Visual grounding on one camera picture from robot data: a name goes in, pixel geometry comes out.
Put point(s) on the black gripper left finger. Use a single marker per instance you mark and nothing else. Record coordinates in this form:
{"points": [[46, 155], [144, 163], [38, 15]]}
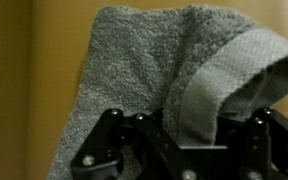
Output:
{"points": [[97, 156]]}

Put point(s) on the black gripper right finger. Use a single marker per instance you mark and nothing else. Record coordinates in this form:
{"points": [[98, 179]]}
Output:
{"points": [[270, 146]]}

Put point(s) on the grey terry towel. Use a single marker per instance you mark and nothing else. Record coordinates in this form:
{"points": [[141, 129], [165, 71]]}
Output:
{"points": [[134, 66]]}

